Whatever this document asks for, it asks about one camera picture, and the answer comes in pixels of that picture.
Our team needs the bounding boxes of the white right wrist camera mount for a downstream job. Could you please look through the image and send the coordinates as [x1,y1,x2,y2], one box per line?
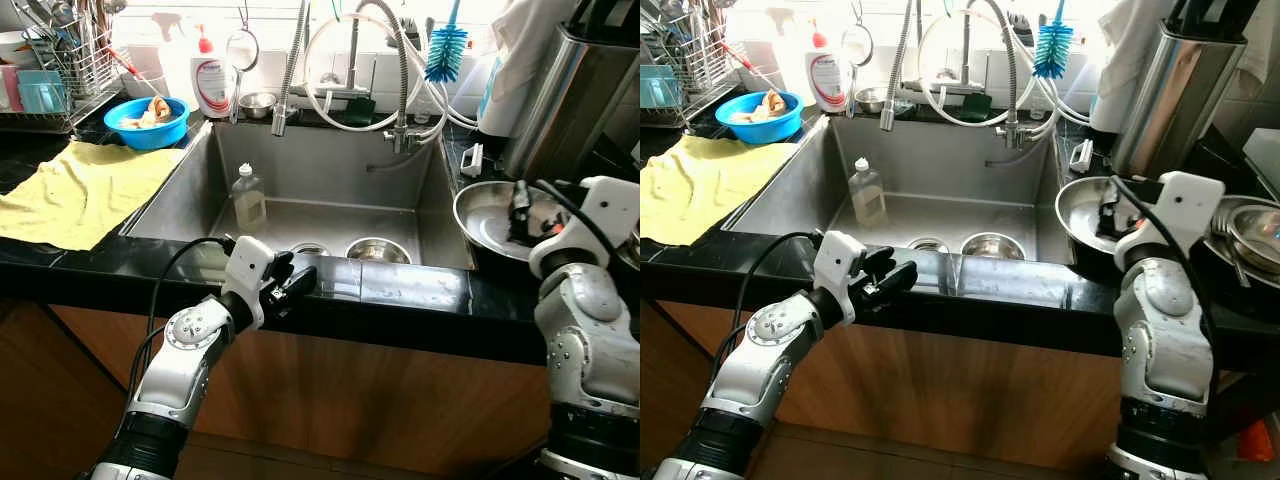
[572,176,641,263]
[1113,171,1227,273]

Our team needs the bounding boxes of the orange tag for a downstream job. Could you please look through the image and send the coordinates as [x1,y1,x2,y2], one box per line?
[1237,418,1276,463]

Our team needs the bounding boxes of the steel knife block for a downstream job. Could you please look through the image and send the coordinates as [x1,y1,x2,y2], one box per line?
[500,22,641,183]
[1110,20,1249,181]

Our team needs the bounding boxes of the teal bottle brush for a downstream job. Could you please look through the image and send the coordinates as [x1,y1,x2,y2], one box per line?
[1032,0,1075,80]
[424,0,470,84]

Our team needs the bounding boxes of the white soap bottle red label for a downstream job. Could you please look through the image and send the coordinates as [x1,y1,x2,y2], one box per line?
[190,24,236,120]
[803,20,851,114]

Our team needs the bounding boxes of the stainless steel sink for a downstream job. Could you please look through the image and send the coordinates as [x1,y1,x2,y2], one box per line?
[122,120,476,271]
[722,115,1086,263]

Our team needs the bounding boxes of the wooden cabinet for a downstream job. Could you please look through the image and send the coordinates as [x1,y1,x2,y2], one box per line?
[0,300,551,476]
[640,300,1121,471]

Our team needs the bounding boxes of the white spray bottle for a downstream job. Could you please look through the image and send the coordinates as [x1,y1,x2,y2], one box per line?
[765,8,813,93]
[150,12,198,99]

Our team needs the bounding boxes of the steel wire dish rack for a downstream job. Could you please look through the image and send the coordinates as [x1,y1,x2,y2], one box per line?
[0,0,126,136]
[640,0,746,129]

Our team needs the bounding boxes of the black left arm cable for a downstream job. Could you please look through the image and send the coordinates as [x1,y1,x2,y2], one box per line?
[712,232,826,401]
[125,237,236,401]

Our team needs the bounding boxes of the chrome coil spring faucet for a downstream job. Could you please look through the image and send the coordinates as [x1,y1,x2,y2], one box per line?
[960,0,1036,151]
[345,0,426,156]

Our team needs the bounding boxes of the white hose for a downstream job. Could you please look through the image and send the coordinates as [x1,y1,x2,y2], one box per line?
[303,10,481,133]
[915,8,1093,128]

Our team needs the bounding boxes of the food scraps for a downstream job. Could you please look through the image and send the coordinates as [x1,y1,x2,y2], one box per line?
[730,90,789,124]
[118,96,173,129]

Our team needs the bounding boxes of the teal cup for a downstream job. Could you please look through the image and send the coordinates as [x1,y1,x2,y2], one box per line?
[15,69,67,114]
[640,64,683,109]

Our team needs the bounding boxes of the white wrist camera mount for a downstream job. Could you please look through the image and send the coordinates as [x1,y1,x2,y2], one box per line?
[812,230,869,326]
[1113,171,1227,273]
[572,176,641,263]
[220,235,278,331]

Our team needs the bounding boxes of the round steel strainer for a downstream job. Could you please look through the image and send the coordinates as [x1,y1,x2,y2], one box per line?
[224,5,262,73]
[841,0,876,69]

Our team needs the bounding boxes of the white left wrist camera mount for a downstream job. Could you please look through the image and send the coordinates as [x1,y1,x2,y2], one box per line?
[220,235,278,331]
[812,230,869,326]

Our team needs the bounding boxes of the steel spoon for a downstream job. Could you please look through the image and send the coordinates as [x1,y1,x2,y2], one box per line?
[1215,225,1251,291]

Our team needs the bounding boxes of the blue plastic bowl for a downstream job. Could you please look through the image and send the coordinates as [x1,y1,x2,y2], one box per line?
[103,95,191,152]
[714,90,805,146]

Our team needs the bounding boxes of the white washing machine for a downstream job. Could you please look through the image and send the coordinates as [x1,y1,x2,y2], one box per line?
[1243,127,1280,201]

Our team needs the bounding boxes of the steel deep plate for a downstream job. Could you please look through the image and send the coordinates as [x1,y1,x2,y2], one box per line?
[1203,195,1280,293]
[453,179,576,264]
[1055,176,1131,256]

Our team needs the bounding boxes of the red handled utensil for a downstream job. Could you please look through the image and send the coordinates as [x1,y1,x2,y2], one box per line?
[715,38,756,79]
[103,43,143,83]

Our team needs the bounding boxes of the clear plastic bottle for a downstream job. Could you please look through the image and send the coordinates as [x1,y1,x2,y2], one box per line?
[848,157,888,228]
[231,162,269,234]

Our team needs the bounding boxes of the yellow cloth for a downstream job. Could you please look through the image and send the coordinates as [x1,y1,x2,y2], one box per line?
[0,138,189,252]
[640,134,809,248]

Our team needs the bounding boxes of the steel flexible hose tap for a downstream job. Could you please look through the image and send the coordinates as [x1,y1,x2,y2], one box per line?
[879,0,921,133]
[270,0,313,138]

